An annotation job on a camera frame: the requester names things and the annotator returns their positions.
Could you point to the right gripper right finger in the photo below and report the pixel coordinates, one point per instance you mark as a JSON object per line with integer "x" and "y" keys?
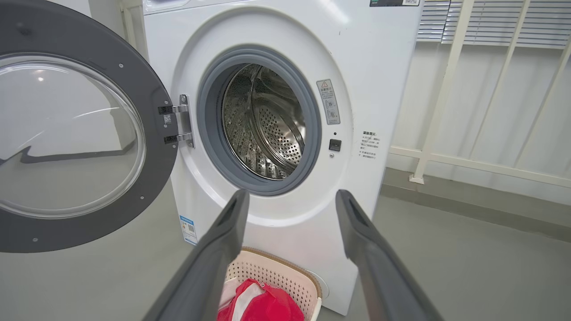
{"x": 379, "y": 276}

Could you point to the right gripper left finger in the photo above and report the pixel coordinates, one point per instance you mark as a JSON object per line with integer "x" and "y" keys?
{"x": 209, "y": 276}

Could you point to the red garment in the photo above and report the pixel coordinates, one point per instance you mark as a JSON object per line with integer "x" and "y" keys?
{"x": 267, "y": 305}

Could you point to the black-rimmed glass washer door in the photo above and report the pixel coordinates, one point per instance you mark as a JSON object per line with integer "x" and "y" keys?
{"x": 151, "y": 67}

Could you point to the cream perforated laundry basket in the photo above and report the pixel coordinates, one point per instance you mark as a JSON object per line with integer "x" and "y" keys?
{"x": 285, "y": 276}

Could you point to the stainless steel washing machine drum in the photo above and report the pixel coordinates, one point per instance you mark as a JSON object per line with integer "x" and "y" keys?
{"x": 267, "y": 133}

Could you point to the metal door hinge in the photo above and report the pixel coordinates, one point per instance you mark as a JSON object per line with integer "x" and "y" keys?
{"x": 184, "y": 121}

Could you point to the white front-load washing machine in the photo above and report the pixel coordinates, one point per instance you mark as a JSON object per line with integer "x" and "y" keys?
{"x": 379, "y": 67}

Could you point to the blue energy label sticker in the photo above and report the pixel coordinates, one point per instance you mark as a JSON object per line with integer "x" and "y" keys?
{"x": 189, "y": 229}

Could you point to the round drain filter cover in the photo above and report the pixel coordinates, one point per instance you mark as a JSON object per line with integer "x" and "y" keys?
{"x": 322, "y": 285}

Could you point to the grey warning sticker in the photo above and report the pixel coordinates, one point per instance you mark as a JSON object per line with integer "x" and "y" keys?
{"x": 328, "y": 102}

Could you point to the white metal railing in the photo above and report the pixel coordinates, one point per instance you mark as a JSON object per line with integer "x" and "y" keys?
{"x": 446, "y": 89}

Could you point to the dark sticker with QR code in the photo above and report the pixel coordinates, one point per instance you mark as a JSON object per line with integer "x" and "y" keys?
{"x": 392, "y": 2}

